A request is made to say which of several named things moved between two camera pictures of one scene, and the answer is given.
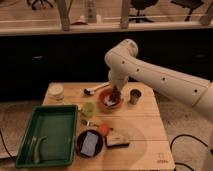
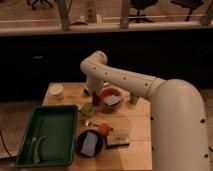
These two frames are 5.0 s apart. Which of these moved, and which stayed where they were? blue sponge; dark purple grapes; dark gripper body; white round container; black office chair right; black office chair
Moved: dark purple grapes; dark gripper body
Stayed: black office chair right; white round container; blue sponge; black office chair
